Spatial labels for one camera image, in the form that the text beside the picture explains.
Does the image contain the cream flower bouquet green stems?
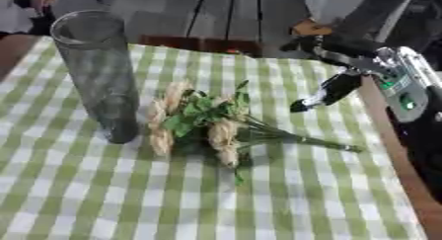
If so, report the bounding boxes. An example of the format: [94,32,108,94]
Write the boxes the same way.
[143,79,366,187]

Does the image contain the black tripod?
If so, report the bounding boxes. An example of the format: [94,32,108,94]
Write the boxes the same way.
[183,0,266,44]

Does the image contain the person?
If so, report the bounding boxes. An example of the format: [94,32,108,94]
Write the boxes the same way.
[0,0,61,40]
[290,0,442,55]

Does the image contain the tall clear glass vase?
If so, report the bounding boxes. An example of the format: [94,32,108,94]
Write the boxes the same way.
[48,9,142,145]

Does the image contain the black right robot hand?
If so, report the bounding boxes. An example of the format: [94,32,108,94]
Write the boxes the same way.
[279,36,380,114]

